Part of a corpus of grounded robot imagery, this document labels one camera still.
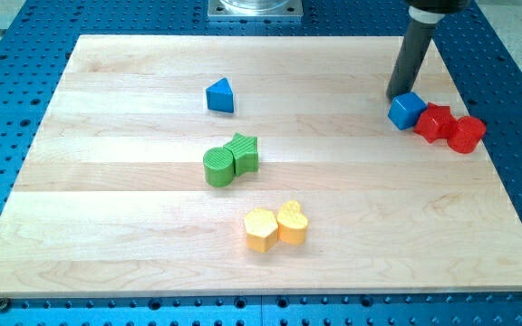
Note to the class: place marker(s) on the blue cube block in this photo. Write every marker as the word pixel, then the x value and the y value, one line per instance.
pixel 406 109

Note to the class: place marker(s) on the green star block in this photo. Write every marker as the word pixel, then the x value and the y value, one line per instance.
pixel 245 153

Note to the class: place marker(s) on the red star block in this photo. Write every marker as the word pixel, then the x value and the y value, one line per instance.
pixel 436 122

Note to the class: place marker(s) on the green cylinder block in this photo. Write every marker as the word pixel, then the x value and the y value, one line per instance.
pixel 219 167

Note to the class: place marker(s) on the yellow hexagon block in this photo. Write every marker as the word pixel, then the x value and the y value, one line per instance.
pixel 261 229

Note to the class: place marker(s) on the yellow heart block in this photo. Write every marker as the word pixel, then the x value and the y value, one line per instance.
pixel 292 223

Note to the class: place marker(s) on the blue triangle block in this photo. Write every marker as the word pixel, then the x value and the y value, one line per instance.
pixel 220 97

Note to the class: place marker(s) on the wooden board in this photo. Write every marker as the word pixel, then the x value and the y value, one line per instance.
pixel 112 198

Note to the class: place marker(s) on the red cylinder block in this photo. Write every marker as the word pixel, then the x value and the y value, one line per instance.
pixel 466 134

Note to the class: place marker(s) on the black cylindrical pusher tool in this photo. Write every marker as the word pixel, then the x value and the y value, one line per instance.
pixel 425 16

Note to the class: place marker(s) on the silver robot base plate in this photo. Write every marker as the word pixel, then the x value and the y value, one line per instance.
pixel 258 9

